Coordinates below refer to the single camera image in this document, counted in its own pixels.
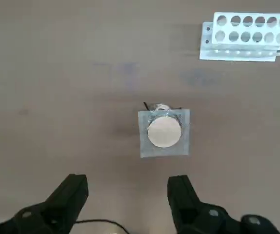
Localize white perforated test tube rack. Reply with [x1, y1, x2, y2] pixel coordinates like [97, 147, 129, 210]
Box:
[199, 12, 280, 63]

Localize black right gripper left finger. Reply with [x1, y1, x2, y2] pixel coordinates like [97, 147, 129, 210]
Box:
[0, 173, 89, 234]

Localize thin black camera cable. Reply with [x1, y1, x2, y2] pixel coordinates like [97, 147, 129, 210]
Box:
[74, 219, 130, 234]

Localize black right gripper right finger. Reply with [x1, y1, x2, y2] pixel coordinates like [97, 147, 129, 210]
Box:
[167, 174, 280, 234]

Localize clear glass alcohol lamp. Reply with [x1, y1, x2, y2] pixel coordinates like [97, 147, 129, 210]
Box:
[149, 102, 174, 115]

